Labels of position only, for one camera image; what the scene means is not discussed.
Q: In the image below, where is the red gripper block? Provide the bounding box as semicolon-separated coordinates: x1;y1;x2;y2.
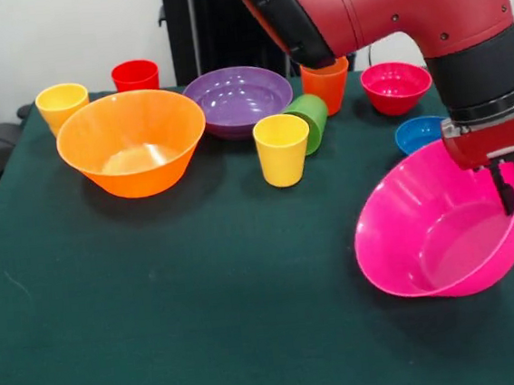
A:
439;109;514;222

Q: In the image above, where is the large pink bowl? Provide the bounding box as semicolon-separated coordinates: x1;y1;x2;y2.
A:
344;131;514;307

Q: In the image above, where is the blue bowl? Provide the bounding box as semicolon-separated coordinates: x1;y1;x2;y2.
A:
392;113;452;158

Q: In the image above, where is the small crimson bowl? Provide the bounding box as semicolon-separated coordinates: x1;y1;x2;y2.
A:
358;57;436;120

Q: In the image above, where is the orange cup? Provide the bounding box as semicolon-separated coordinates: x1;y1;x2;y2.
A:
298;54;354;120

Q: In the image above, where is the green cup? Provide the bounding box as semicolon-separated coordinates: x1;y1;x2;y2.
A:
279;91;333;158

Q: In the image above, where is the yellow cup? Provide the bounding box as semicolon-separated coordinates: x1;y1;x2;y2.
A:
250;111;316;190
33;81;93;140

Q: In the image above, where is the purple bowl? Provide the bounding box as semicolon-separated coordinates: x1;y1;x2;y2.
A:
179;60;298;145

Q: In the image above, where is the dark green table cloth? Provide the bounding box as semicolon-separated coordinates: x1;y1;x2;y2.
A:
0;53;514;385

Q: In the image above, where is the black equipment stand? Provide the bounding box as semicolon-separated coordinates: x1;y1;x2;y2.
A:
156;0;295;90

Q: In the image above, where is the large orange bowl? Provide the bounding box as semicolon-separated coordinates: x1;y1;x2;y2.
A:
51;83;214;207

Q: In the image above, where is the red cup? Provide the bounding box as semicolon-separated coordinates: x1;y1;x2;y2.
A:
110;57;161;95

